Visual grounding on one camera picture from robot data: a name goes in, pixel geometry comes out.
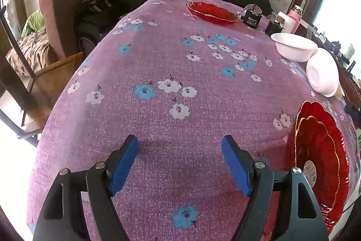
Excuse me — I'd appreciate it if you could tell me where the white bowl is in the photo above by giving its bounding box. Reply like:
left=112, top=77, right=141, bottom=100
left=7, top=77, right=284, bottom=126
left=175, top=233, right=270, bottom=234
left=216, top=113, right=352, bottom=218
left=306, top=48, right=339, bottom=97
left=271, top=33, right=318, bottom=62

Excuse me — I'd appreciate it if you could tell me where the red glass plate near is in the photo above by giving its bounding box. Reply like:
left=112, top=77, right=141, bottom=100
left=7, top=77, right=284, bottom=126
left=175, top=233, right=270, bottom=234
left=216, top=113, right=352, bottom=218
left=285, top=101, right=349, bottom=234

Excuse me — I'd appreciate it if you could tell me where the red glass plate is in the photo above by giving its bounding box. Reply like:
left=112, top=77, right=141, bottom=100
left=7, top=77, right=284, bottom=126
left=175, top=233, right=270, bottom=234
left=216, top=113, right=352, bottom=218
left=285, top=101, right=349, bottom=234
left=187, top=2, right=239, bottom=25

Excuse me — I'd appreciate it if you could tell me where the wooden side table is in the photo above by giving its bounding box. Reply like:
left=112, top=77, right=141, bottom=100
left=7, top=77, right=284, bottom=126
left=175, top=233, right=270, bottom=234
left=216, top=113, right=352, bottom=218
left=0, top=51, right=85, bottom=140

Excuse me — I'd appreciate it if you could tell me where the white bowl upright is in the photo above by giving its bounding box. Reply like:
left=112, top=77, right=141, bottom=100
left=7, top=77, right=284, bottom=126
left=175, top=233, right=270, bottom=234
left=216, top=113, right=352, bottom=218
left=271, top=33, right=318, bottom=62

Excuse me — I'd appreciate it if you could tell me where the patterned blanket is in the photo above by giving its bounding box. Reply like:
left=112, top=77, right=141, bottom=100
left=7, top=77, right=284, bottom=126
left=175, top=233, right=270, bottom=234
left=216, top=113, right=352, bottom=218
left=6, top=29, right=58, bottom=76

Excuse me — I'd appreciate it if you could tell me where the purple floral tablecloth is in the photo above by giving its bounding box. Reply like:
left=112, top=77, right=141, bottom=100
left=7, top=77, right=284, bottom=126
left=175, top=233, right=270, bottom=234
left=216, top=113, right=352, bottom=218
left=26, top=0, right=361, bottom=241

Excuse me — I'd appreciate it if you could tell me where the dark small jar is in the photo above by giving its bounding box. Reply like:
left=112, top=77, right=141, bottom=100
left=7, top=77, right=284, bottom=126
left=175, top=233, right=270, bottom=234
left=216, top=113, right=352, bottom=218
left=265, top=20, right=283, bottom=37

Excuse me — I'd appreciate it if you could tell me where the white plastic jar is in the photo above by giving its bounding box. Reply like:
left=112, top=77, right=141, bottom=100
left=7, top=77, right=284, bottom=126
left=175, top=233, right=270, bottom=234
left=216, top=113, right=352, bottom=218
left=275, top=11, right=296, bottom=33

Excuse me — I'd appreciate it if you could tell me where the pink water bottle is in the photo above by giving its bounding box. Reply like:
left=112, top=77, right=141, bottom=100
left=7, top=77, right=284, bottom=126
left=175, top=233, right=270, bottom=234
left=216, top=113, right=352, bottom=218
left=288, top=5, right=303, bottom=34

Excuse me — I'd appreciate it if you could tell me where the brown armchair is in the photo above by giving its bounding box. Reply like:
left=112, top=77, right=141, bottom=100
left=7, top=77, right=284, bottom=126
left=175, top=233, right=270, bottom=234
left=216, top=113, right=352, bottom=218
left=39, top=0, right=82, bottom=59

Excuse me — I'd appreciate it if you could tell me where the red glass plate far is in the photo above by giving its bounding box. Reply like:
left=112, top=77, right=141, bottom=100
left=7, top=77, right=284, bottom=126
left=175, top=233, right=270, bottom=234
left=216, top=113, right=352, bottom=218
left=187, top=2, right=239, bottom=25

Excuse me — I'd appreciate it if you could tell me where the black jar with cable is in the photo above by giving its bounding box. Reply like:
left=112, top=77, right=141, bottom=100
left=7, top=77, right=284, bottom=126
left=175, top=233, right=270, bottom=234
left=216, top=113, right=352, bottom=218
left=241, top=4, right=262, bottom=29

